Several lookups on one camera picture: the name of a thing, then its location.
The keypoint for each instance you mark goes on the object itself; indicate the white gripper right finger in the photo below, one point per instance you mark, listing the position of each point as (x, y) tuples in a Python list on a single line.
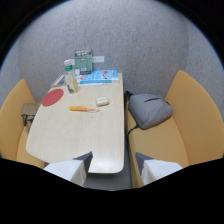
[(156, 168)]

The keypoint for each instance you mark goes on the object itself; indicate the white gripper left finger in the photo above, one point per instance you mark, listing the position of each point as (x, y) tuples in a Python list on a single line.
[(68, 168)]

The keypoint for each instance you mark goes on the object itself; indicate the orange pen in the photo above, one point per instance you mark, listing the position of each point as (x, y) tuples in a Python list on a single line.
[(83, 109)]

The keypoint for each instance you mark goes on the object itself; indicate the wooden table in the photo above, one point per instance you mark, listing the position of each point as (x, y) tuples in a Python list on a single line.
[(80, 126)]

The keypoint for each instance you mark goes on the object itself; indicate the yellow bench seat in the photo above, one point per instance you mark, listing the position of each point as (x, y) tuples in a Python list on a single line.
[(181, 130), (15, 126)]

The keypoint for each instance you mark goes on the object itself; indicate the grey backpack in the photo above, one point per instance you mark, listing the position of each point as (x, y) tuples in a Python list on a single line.
[(149, 110)]

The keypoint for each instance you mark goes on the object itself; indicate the red round coaster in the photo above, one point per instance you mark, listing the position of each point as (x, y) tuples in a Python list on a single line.
[(52, 97)]

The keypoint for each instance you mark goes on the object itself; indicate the white earbuds case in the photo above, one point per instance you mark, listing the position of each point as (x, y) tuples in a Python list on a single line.
[(102, 101)]

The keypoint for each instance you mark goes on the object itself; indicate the clear plastic bottle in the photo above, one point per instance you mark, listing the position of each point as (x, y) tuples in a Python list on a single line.
[(71, 81)]

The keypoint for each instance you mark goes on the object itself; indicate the grey flat booklet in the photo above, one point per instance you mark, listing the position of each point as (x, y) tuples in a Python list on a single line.
[(58, 80)]

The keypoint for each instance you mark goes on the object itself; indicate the blue book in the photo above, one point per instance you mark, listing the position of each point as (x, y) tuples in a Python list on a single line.
[(99, 76)]

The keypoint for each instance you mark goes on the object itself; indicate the white green small box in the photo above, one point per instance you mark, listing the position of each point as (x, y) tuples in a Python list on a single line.
[(69, 65)]

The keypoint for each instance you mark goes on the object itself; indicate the green card box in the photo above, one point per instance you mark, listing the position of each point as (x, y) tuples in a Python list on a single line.
[(83, 62)]

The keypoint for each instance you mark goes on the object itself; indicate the white wall socket plate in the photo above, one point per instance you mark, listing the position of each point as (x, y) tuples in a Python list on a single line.
[(98, 59)]

